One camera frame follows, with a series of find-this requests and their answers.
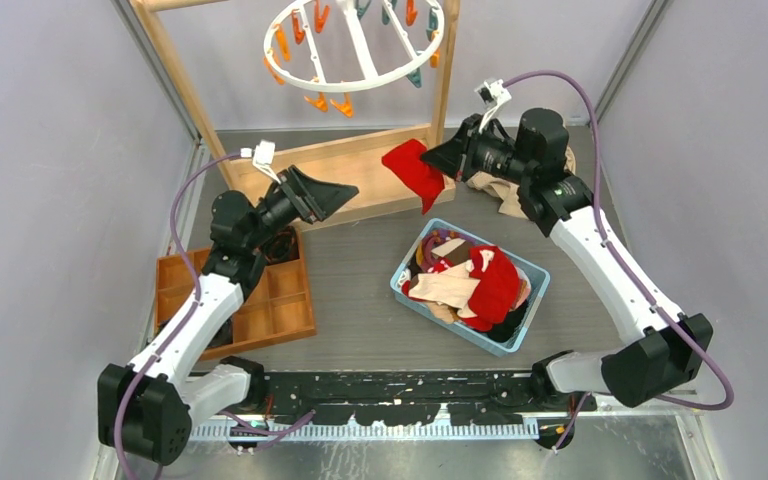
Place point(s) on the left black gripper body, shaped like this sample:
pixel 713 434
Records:
pixel 280 210

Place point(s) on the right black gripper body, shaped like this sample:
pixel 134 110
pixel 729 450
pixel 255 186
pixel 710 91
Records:
pixel 487 154

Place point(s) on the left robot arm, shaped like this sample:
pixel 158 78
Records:
pixel 149 407

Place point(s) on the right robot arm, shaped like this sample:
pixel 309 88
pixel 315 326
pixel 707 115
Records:
pixel 663 347

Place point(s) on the wooden hanger stand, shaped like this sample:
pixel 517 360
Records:
pixel 357 160

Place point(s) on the white round clip hanger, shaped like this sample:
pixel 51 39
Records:
pixel 324 46

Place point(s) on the beige cloth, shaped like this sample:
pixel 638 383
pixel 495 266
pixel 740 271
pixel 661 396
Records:
pixel 510 189

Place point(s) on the teal clothes peg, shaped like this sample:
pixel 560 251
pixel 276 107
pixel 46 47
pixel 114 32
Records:
pixel 415 78

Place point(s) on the orange clothes peg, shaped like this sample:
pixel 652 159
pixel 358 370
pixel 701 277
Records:
pixel 320 101
pixel 344 106

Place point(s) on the wooden compartment tray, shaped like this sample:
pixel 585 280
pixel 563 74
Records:
pixel 279 309

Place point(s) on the beige sock in basket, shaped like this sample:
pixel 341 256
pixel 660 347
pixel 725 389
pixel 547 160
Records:
pixel 452 287

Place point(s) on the blue plastic basket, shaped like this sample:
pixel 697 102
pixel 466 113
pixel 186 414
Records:
pixel 438 232

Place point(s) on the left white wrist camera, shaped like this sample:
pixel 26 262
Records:
pixel 262 160

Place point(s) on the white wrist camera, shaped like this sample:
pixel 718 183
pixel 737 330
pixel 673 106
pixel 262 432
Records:
pixel 262 160
pixel 495 95

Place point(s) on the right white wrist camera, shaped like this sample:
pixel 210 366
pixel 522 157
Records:
pixel 495 95

